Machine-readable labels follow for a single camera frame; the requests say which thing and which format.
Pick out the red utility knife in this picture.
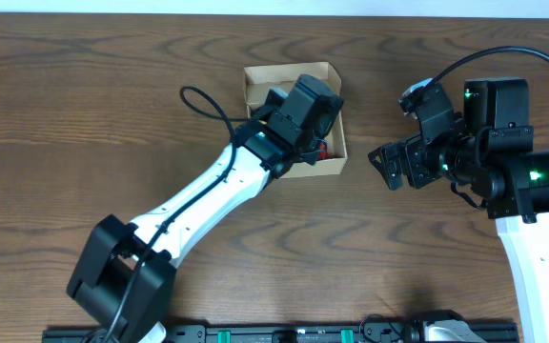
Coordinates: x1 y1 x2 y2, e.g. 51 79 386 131
318 140 329 160

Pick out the left black cable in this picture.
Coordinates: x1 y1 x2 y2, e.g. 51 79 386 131
100 85 252 343

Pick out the brown cardboard box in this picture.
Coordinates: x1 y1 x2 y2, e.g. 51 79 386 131
243 62 348 178

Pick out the black mounting rail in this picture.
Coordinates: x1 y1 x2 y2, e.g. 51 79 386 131
41 313 519 343

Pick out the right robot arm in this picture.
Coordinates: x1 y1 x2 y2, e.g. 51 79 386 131
369 77 549 342

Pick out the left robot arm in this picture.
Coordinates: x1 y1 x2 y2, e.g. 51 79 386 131
67 74 344 342

